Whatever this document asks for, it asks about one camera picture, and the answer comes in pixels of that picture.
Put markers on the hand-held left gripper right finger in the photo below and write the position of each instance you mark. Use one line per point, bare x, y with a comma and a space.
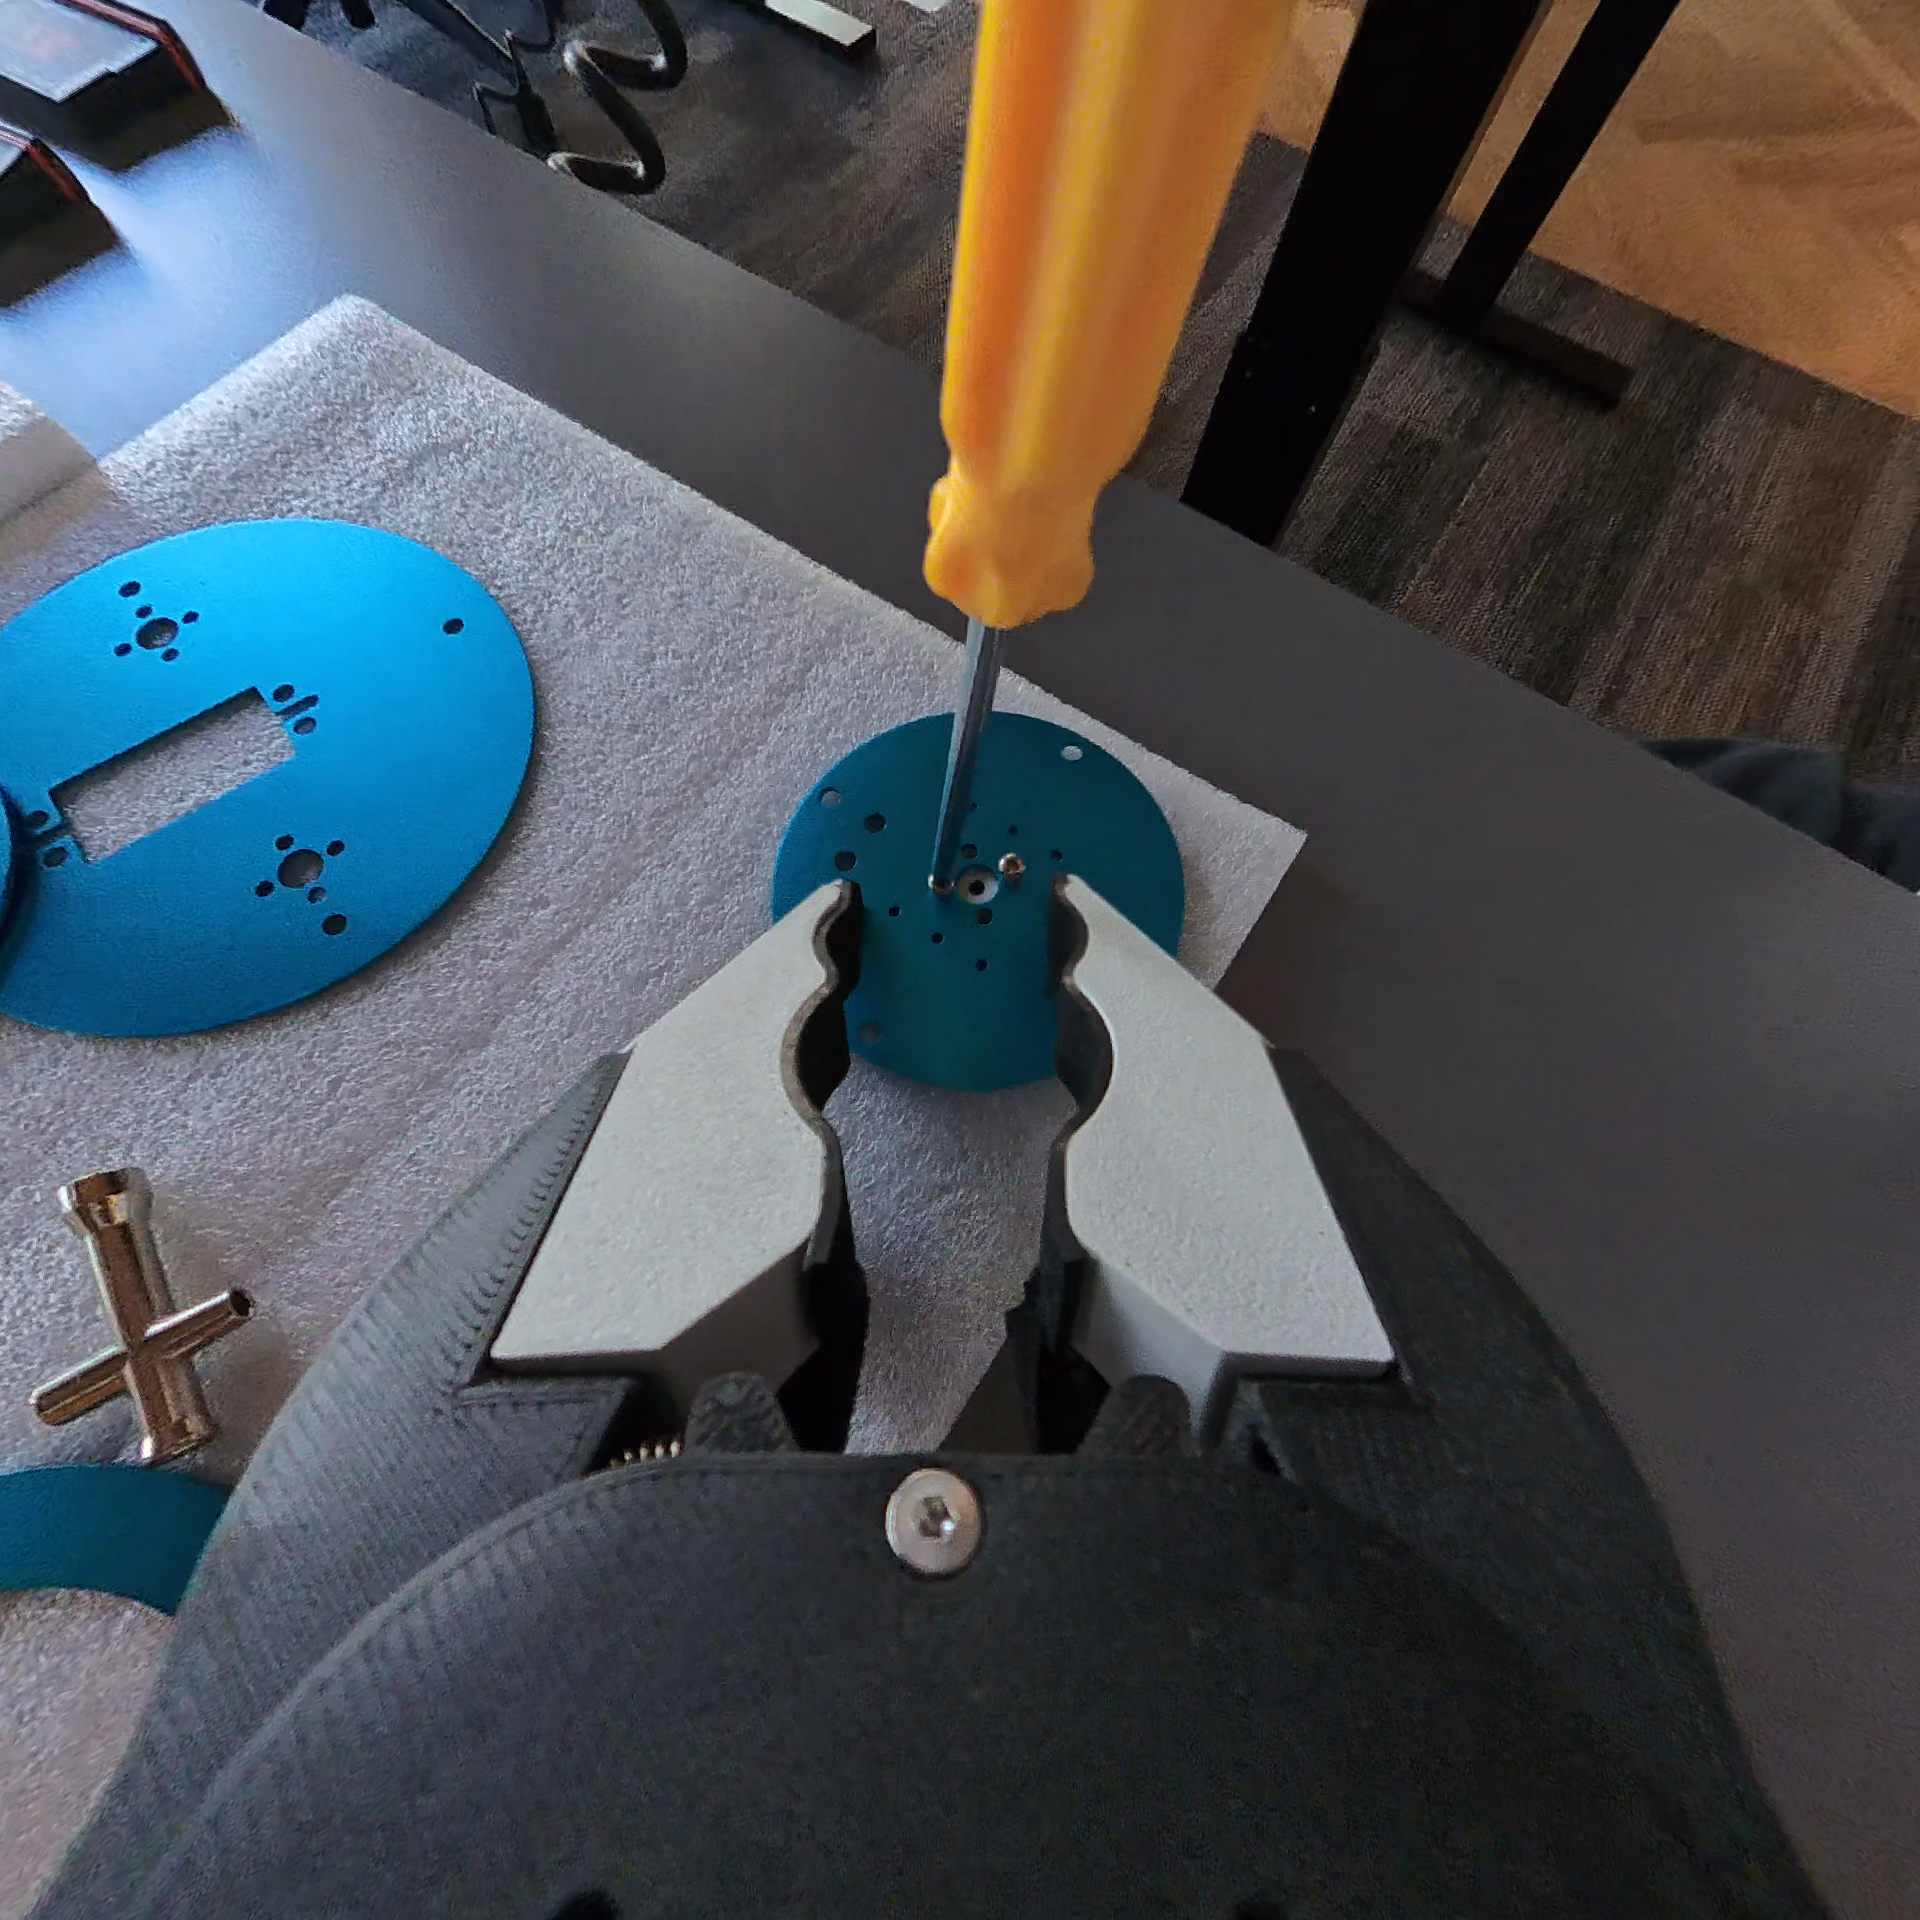
1215, 1201

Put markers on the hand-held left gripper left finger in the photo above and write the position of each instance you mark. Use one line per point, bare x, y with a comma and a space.
674, 1201

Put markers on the small blue round plate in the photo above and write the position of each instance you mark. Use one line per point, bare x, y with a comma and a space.
960, 1021

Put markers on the yellow screwdriver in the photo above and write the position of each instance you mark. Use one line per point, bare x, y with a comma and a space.
1079, 301

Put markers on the large blue plate with cutout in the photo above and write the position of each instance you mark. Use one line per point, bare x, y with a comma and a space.
376, 751

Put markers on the metal cross wrench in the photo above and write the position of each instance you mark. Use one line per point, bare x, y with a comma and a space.
128, 1319

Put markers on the white foam sheet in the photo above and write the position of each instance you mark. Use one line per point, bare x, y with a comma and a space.
599, 600

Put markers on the person's dark cloth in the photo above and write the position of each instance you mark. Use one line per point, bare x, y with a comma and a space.
1799, 809

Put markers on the white foam block with hole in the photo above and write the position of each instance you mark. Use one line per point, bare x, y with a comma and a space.
31, 452

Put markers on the small black box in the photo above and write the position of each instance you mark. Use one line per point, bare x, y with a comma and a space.
45, 224
89, 76

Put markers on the black desk frame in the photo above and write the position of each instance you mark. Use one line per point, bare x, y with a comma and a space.
1350, 270

